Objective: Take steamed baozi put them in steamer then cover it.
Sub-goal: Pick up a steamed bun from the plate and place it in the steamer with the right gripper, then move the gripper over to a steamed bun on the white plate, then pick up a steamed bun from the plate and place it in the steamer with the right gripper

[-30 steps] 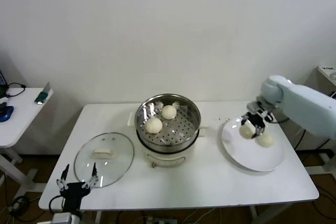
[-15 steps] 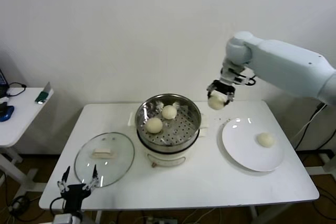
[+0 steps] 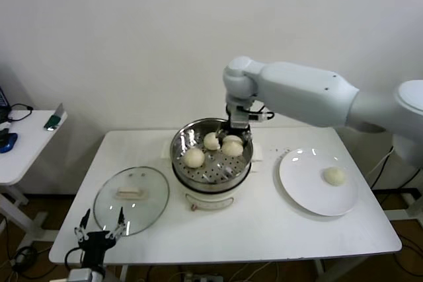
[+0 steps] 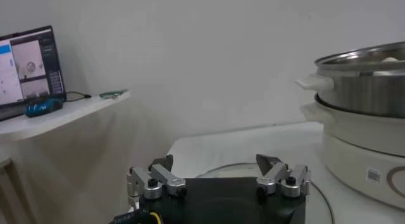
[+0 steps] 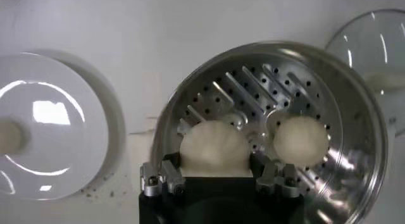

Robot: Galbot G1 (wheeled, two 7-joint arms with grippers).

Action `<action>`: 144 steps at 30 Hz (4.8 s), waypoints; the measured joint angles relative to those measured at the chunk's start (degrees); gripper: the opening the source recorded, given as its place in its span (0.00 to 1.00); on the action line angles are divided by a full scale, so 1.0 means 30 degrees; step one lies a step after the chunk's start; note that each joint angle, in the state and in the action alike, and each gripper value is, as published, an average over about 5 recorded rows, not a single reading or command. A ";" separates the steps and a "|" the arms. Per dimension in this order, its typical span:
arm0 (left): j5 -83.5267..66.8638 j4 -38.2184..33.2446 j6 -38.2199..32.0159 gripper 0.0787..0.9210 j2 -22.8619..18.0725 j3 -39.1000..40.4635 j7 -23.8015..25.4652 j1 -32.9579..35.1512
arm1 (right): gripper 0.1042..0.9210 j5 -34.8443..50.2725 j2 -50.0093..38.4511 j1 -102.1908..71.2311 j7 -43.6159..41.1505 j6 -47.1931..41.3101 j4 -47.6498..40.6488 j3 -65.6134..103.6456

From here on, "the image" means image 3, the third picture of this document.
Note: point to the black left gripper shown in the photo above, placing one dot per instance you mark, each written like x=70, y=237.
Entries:
x=94, y=244

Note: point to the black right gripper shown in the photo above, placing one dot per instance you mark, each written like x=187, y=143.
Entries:
x=238, y=130

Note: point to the white steamed baozi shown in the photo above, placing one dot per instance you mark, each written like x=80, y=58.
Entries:
x=335, y=176
x=193, y=158
x=211, y=141
x=231, y=149

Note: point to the round glass pot lid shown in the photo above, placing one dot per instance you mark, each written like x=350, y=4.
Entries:
x=145, y=179

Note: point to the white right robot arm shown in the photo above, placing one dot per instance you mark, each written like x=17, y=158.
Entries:
x=297, y=90

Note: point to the stainless steel steamer basket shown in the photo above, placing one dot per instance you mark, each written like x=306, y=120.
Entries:
x=218, y=169

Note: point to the white electric cooking pot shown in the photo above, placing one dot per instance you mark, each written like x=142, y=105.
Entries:
x=211, y=201

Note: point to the white round plate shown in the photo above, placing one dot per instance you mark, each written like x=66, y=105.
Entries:
x=304, y=183

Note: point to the white side table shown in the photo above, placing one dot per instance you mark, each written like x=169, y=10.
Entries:
x=29, y=150

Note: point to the blue computer mouse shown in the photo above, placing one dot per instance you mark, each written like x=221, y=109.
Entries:
x=8, y=141

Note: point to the dark laptop computer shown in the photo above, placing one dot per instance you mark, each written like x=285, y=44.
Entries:
x=2, y=97

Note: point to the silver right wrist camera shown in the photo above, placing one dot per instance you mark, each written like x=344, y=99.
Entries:
x=239, y=118

